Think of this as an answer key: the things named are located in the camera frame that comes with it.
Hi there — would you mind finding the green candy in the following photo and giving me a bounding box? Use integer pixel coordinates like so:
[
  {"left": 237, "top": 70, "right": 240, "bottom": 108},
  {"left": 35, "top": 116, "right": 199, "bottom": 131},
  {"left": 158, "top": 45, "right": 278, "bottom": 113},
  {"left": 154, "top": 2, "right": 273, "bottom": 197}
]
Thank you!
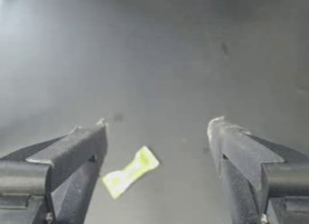
[{"left": 102, "top": 145, "right": 162, "bottom": 201}]

